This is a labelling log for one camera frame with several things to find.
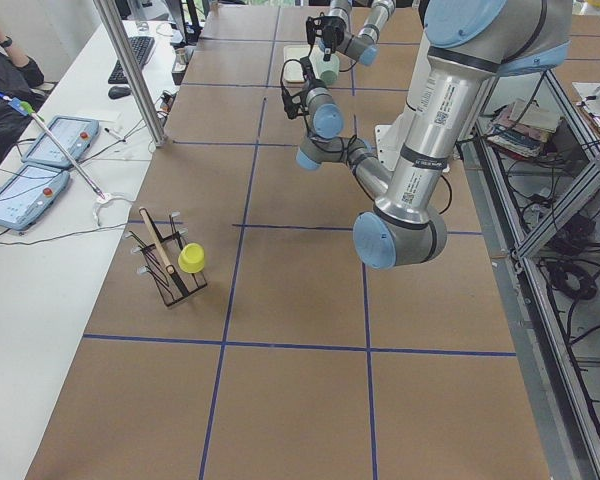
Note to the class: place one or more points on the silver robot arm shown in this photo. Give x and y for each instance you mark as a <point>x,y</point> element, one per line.
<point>466,44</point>
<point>361,46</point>

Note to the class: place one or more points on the metal cup on desk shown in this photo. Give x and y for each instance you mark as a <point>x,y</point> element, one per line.
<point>181,60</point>

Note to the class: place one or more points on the pale green plastic cup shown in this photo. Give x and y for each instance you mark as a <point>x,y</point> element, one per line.
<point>328,70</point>

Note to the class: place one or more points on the seated person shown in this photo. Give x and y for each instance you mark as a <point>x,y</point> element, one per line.
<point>20,76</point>

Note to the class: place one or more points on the black wire cup rack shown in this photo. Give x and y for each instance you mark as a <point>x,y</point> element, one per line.
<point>160,256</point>

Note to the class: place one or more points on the upper teach pendant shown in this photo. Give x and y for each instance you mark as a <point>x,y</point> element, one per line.
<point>74,133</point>

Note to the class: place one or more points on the yellow plastic cup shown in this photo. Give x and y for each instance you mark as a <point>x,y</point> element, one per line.
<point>192,258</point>

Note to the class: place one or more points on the aluminium frame post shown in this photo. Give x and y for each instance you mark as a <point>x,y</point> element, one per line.
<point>117,33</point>

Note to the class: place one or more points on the teach pendant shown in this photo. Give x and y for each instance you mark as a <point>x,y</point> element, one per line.
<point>74,133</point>
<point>26,196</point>

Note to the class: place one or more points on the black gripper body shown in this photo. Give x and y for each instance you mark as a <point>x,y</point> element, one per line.
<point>300,99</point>
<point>328,36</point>

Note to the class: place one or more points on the lower teach pendant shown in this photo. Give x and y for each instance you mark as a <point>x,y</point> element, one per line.
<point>26,196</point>

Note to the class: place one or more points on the stack of books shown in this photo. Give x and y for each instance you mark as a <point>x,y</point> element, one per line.
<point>522,131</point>

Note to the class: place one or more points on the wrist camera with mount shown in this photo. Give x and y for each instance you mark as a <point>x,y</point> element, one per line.
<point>314,29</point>
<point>307,69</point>

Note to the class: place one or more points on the white bear print tray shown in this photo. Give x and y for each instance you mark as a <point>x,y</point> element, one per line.
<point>292,69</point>

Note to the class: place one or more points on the black computer mouse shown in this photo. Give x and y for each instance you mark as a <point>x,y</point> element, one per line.
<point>118,92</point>

